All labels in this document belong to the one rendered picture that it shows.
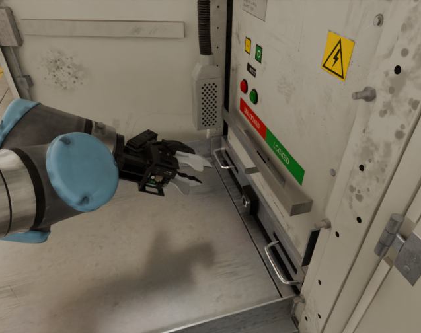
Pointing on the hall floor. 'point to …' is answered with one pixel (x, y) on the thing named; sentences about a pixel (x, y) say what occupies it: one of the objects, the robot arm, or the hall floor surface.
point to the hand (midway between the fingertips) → (200, 171)
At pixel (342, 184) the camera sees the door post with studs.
